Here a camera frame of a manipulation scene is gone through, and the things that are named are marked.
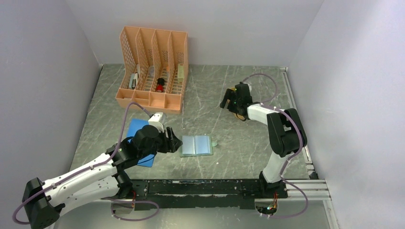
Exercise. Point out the pale green eraser block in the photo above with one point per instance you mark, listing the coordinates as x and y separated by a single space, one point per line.
180 73

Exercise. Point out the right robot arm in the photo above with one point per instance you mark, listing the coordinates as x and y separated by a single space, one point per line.
287 136

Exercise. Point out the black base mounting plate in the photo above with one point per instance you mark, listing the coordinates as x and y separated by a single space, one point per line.
201 193

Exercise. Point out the aluminium front frame rail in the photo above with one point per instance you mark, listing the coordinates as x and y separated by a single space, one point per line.
308 206

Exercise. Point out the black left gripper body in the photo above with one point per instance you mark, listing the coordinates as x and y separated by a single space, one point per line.
161 144

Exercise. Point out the orange plastic file organizer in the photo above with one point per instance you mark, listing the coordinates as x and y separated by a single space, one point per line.
153 53

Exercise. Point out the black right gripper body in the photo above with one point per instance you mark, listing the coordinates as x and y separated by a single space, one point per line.
233 104

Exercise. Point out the yellow oval tray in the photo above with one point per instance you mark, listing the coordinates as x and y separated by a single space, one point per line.
242 99

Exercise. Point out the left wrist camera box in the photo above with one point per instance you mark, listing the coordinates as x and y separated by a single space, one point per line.
157 120

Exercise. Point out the aluminium table edge rail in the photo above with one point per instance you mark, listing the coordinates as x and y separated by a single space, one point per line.
306 154

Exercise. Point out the red black small bottle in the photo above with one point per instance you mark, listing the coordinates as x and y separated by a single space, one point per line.
160 85

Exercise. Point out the white grey utility knife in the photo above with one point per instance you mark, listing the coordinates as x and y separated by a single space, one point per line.
133 80

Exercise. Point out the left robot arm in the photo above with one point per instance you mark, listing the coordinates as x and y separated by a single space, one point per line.
45 202

